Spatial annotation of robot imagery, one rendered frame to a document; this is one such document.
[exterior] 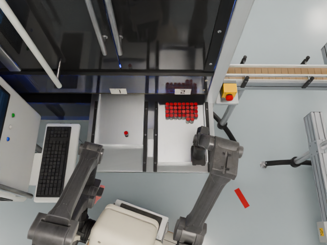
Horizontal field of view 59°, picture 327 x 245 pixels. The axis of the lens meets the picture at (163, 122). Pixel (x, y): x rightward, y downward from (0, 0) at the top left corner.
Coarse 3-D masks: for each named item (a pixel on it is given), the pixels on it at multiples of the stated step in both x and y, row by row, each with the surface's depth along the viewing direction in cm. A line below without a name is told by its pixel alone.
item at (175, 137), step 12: (204, 108) 161; (168, 120) 162; (180, 120) 162; (204, 120) 160; (168, 132) 159; (180, 132) 159; (192, 132) 159; (168, 144) 157; (180, 144) 157; (192, 144) 157; (168, 156) 155; (180, 156) 155
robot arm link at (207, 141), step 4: (200, 136) 122; (204, 136) 118; (208, 136) 110; (212, 136) 105; (200, 140) 121; (204, 140) 115; (208, 140) 91; (212, 140) 89; (196, 144) 126; (200, 144) 120; (204, 144) 113; (208, 144) 89; (212, 144) 88; (208, 148) 89; (212, 148) 89; (240, 148) 89; (240, 152) 89; (240, 156) 89
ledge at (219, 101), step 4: (236, 96) 168; (216, 100) 167; (220, 100) 167; (224, 100) 167; (232, 100) 167; (236, 100) 167; (216, 104) 167; (220, 104) 167; (224, 104) 167; (228, 104) 167; (232, 104) 167; (236, 104) 167
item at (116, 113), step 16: (112, 96) 168; (128, 96) 168; (144, 96) 164; (112, 112) 164; (128, 112) 164; (144, 112) 164; (96, 128) 158; (112, 128) 160; (128, 128) 160; (112, 144) 154; (128, 144) 154
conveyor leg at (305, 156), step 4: (320, 144) 191; (324, 144) 186; (324, 148) 188; (308, 152) 207; (300, 156) 219; (304, 156) 212; (308, 156) 208; (296, 160) 225; (300, 160) 220; (304, 160) 217
